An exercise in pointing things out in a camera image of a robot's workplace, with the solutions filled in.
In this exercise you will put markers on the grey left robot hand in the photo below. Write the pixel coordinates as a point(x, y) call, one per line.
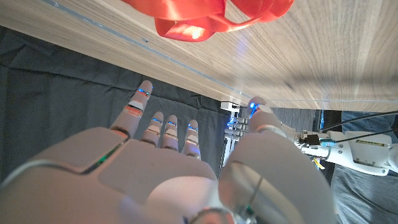
point(237, 127)

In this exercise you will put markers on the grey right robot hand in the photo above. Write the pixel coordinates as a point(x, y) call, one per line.
point(155, 174)

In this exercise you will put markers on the orange satin ribbon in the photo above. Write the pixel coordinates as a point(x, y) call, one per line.
point(186, 12)

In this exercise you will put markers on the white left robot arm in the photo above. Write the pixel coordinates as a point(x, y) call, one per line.
point(360, 149)

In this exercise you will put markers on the white power strip box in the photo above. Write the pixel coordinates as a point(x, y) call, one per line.
point(229, 105)

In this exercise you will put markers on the white shelf cabinet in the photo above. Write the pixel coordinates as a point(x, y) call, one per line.
point(228, 152)

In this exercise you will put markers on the black fabric backdrop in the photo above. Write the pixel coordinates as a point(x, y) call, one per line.
point(62, 93)

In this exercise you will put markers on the person leg in jeans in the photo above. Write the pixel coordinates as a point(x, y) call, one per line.
point(367, 199)

